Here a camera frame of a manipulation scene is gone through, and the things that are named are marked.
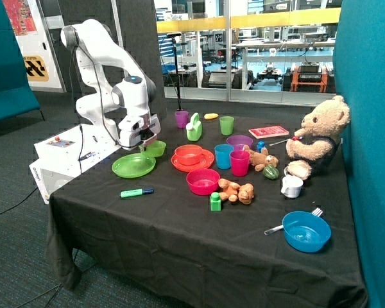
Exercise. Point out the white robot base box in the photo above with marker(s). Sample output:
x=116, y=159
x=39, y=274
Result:
x=58, y=156

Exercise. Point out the green plastic cup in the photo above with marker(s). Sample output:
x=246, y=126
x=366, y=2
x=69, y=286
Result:
x=226, y=125

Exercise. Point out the purple plastic cup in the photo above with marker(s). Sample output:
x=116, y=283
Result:
x=182, y=118

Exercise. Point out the red handled screwdriver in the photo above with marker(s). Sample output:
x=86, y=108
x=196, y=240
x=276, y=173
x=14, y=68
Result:
x=285, y=140

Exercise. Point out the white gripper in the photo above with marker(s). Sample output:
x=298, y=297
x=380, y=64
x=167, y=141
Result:
x=138, y=131

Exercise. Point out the blue plastic cup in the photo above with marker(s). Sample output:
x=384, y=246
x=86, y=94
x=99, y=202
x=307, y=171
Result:
x=222, y=155

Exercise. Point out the teal sofa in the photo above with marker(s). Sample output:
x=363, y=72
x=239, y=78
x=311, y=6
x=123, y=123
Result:
x=16, y=96

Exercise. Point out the black pen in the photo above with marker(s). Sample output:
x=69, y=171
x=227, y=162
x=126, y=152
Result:
x=86, y=156

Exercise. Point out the green highlighter marker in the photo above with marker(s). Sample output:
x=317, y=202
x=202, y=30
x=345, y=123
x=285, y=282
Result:
x=136, y=192

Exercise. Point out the green plastic bowl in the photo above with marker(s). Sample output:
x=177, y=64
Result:
x=155, y=149

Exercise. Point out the green plastic plate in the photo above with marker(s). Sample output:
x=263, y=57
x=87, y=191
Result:
x=133, y=165

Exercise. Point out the white mug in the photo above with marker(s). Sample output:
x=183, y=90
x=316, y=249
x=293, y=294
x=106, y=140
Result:
x=291, y=186

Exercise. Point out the blue plastic bowl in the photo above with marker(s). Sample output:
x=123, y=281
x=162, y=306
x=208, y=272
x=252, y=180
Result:
x=306, y=232

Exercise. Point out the orange plastic plate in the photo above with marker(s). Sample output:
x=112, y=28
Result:
x=206, y=160

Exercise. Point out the metal fork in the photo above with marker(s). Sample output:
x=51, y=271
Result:
x=316, y=212

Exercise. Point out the pink plastic cup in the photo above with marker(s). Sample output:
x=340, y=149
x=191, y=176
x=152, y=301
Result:
x=239, y=161

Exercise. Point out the small orange teddy bear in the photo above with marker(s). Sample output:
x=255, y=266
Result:
x=234, y=192

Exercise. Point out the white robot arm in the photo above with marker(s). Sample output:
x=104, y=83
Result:
x=119, y=108

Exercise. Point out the blue toy bottle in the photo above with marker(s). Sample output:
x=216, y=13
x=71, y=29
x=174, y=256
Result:
x=260, y=146

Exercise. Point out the green toy block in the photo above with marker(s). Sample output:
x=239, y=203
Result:
x=215, y=202

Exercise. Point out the green toy watering can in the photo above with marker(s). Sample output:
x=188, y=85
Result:
x=194, y=128

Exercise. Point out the small brown teddy bear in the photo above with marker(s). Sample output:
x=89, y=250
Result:
x=260, y=160

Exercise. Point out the green toy pepper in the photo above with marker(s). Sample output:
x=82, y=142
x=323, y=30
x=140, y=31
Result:
x=271, y=172

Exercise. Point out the red book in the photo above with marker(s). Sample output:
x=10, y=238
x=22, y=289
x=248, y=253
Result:
x=269, y=131

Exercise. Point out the orange plastic bowl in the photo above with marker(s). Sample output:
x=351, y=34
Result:
x=188, y=154

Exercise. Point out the teal partition panel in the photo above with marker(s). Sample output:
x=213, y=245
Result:
x=359, y=60

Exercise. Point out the black tablecloth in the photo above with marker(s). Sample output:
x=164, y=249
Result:
x=173, y=244

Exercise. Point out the large beige teddy bear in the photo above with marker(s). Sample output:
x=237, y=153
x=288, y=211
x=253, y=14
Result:
x=313, y=147

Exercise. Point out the pink plastic bowl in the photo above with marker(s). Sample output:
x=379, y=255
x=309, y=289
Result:
x=203, y=182

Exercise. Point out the purple plastic bowl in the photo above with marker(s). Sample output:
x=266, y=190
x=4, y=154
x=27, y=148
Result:
x=238, y=141

